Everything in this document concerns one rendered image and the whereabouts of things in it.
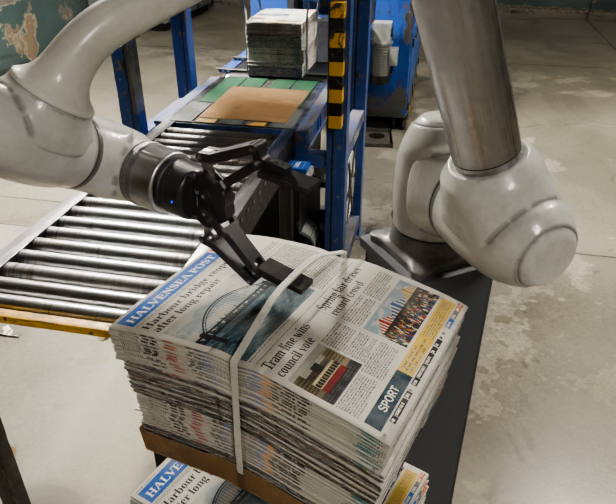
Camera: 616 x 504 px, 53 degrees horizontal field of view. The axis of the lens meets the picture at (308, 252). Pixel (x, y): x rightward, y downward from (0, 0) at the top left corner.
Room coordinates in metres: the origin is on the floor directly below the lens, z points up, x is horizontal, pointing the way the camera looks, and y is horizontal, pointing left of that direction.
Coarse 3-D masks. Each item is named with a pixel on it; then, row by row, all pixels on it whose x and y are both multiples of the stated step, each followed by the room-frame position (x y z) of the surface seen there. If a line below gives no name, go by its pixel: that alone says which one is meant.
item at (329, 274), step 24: (312, 264) 0.76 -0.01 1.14; (336, 264) 0.76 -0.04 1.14; (360, 264) 0.76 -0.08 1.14; (312, 288) 0.70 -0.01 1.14; (336, 288) 0.70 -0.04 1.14; (288, 312) 0.64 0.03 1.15; (312, 312) 0.64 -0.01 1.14; (240, 336) 0.59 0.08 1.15; (264, 336) 0.59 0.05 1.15; (288, 336) 0.59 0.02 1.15; (216, 360) 0.56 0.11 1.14; (240, 360) 0.55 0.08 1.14; (264, 360) 0.55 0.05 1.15; (216, 384) 0.56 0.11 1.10; (240, 384) 0.54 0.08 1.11; (240, 408) 0.54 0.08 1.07
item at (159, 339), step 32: (288, 256) 0.78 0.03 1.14; (160, 288) 0.72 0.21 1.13; (192, 288) 0.71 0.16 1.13; (224, 288) 0.70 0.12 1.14; (256, 288) 0.70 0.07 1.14; (128, 320) 0.65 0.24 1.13; (160, 320) 0.64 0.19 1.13; (192, 320) 0.63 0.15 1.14; (224, 320) 0.62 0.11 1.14; (128, 352) 0.62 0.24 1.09; (160, 352) 0.60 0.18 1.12; (192, 352) 0.57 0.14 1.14; (160, 384) 0.61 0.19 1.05; (192, 384) 0.58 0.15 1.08; (160, 416) 0.61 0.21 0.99; (192, 416) 0.59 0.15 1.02; (224, 448) 0.56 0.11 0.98
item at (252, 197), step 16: (272, 144) 2.15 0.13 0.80; (288, 144) 2.19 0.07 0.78; (288, 160) 2.19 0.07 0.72; (256, 176) 1.86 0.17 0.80; (240, 192) 1.73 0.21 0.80; (256, 192) 1.76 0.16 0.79; (272, 192) 1.95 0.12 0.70; (240, 208) 1.62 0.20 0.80; (256, 208) 1.76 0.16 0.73; (224, 224) 1.52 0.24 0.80; (240, 224) 1.59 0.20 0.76; (192, 256) 1.35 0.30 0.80
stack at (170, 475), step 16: (160, 464) 0.67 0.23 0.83; (176, 464) 0.66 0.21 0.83; (160, 480) 0.64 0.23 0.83; (176, 480) 0.63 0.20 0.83; (192, 480) 0.63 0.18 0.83; (208, 480) 0.63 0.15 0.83; (224, 480) 0.63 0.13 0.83; (400, 480) 0.63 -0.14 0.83; (416, 480) 0.63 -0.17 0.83; (144, 496) 0.61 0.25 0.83; (160, 496) 0.61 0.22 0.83; (176, 496) 0.61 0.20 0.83; (192, 496) 0.60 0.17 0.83; (208, 496) 0.61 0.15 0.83; (224, 496) 0.61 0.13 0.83; (240, 496) 0.61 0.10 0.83; (256, 496) 0.61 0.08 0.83; (400, 496) 0.60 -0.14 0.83; (416, 496) 0.61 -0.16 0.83
